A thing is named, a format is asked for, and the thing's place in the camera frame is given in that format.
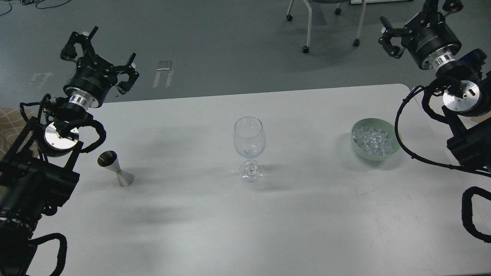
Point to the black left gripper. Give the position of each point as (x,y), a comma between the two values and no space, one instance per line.
(89,84)

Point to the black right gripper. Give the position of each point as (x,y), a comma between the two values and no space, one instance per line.
(431,40)

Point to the steel double jigger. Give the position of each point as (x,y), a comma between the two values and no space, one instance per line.
(110,161)

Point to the clear ice cubes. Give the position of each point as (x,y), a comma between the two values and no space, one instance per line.
(373,141)

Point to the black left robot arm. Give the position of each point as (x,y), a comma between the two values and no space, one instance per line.
(37,171)

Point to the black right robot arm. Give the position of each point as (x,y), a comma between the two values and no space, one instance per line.
(459,89)

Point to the clear wine glass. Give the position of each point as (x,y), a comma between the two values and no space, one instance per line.
(249,142)

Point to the white rolling chair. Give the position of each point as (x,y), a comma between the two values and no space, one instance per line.
(316,16)

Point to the beige checkered chair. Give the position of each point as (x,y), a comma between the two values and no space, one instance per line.
(11,125)

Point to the green bowl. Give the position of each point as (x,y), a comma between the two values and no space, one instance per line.
(377,123)

